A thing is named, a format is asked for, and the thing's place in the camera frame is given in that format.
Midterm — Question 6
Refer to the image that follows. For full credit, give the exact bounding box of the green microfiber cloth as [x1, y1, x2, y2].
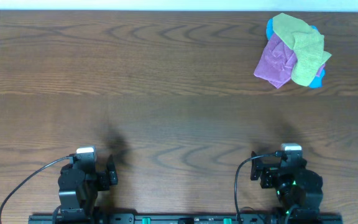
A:
[273, 13, 331, 86]

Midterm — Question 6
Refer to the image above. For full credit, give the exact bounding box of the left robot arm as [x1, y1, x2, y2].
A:
[58, 152, 118, 223]

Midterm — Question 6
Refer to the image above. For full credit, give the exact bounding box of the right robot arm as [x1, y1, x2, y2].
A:
[250, 150, 323, 223]

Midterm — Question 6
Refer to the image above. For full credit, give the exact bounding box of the purple microfiber cloth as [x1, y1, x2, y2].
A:
[254, 33, 326, 88]

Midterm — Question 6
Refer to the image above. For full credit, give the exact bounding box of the blue microfiber cloth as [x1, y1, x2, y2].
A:
[265, 17, 326, 90]

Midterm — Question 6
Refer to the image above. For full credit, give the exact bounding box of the right black cable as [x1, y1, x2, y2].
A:
[234, 151, 284, 224]

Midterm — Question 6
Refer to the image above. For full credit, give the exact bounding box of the black cable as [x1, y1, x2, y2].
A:
[234, 151, 284, 224]
[0, 155, 74, 224]

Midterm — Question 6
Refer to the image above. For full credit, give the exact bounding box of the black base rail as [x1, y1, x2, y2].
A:
[28, 213, 343, 224]

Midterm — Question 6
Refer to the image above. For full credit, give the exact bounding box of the left black cable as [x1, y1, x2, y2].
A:
[0, 155, 74, 224]

